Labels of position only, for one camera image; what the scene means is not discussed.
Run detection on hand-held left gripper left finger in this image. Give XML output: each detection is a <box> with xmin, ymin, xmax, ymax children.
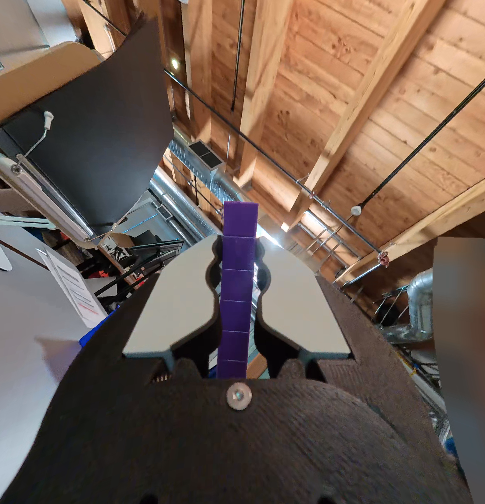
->
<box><xmin>122</xmin><ymin>235</ymin><xmax>223</xmax><ymax>372</ymax></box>

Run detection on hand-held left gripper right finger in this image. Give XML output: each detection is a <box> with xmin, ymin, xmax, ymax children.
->
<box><xmin>253</xmin><ymin>236</ymin><xmax>351</xmax><ymax>365</ymax></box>

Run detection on long purple block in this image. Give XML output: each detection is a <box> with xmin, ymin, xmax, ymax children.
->
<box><xmin>217</xmin><ymin>202</ymin><xmax>259</xmax><ymax>379</ymax></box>

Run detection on blue plastic bin with tag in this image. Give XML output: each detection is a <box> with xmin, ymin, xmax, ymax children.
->
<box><xmin>79</xmin><ymin>309</ymin><xmax>117</xmax><ymax>348</ymax></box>

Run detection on paper sheets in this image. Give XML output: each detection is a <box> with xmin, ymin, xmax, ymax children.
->
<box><xmin>37</xmin><ymin>249</ymin><xmax>108</xmax><ymax>328</ymax></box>

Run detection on metal ventilation ducts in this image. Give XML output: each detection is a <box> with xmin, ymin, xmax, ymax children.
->
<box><xmin>150</xmin><ymin>126</ymin><xmax>438</xmax><ymax>343</ymax></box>

